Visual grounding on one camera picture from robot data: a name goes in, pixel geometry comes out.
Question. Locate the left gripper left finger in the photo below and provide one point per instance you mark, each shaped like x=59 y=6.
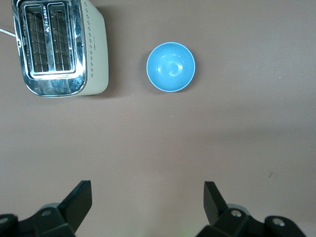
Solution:
x=76 y=205

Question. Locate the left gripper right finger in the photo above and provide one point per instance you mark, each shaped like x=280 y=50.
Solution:
x=214 y=205

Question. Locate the blue bowl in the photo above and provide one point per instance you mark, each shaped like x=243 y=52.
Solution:
x=170 y=67

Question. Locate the beige and chrome toaster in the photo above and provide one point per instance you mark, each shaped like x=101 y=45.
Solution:
x=96 y=49

